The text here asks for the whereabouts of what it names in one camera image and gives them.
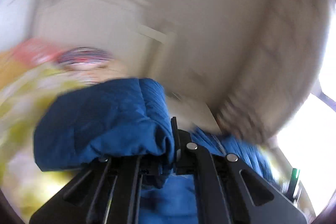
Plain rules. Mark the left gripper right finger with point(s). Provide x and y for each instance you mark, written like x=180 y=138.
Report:
x=195 y=160

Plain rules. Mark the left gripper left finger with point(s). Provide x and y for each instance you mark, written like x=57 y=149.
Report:
x=116 y=197

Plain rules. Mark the blue puffer jacket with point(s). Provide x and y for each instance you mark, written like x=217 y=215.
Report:
x=129 y=117

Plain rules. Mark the white and yellow checked bedsheet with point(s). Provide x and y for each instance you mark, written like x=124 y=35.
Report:
x=23 y=103

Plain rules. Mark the floral patterned pillow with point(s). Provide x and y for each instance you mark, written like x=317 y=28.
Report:
x=84 y=58

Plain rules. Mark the striped nautical curtain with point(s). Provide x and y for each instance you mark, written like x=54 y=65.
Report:
x=280 y=73

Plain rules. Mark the white wooden headboard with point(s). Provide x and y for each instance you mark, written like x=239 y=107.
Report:
x=116 y=26

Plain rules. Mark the window frame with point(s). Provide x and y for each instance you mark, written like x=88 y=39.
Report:
x=316 y=90

